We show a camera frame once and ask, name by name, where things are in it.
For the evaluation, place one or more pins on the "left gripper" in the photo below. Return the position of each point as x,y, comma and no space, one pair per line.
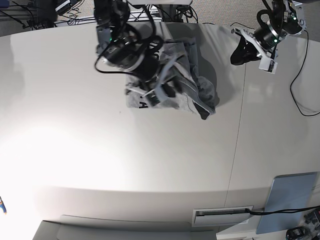
250,47

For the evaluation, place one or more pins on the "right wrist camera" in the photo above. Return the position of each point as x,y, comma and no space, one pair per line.
155,96

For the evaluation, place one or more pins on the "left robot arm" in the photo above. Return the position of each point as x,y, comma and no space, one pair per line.
276,21

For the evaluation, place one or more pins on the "table cable grommet box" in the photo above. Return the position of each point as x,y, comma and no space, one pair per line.
213,217

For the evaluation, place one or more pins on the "grey laptop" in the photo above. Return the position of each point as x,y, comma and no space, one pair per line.
291,191

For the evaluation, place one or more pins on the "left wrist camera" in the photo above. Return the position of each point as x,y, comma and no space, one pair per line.
268,65

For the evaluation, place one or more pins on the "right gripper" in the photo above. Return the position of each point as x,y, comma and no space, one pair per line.
169,71

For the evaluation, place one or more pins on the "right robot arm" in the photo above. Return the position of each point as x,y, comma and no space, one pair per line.
121,45

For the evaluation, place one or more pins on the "blue orange tool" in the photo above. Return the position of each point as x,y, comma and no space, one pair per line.
2,206

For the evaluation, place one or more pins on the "grey T-shirt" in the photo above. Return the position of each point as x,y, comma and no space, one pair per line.
196,93

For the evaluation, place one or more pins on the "black device lower right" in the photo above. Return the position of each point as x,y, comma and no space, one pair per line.
298,233

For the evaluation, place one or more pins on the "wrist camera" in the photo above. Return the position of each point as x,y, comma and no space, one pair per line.
155,96
268,65

